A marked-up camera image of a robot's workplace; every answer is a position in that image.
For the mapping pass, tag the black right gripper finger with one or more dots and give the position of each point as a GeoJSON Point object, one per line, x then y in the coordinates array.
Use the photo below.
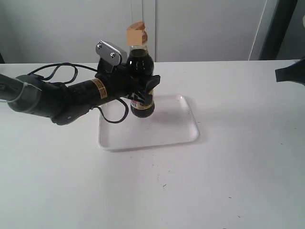
{"type": "Point", "coordinates": [293, 73]}

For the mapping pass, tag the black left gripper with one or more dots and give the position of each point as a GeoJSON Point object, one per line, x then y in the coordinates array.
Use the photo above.
{"type": "Point", "coordinates": [116, 81]}

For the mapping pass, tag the dark soy sauce bottle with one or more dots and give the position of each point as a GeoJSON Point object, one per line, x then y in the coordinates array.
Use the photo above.
{"type": "Point", "coordinates": [140, 65]}

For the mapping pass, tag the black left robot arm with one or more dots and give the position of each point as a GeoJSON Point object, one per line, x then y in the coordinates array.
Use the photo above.
{"type": "Point", "coordinates": [72, 90]}

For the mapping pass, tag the white rectangular plastic tray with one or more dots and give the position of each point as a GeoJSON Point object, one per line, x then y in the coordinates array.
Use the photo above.
{"type": "Point", "coordinates": [171, 123]}

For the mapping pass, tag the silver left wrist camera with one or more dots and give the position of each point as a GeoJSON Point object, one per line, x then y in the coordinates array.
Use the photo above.
{"type": "Point", "coordinates": [111, 56]}

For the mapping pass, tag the dark door frame post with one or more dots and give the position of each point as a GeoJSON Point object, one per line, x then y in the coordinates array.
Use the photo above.
{"type": "Point", "coordinates": [278, 27]}

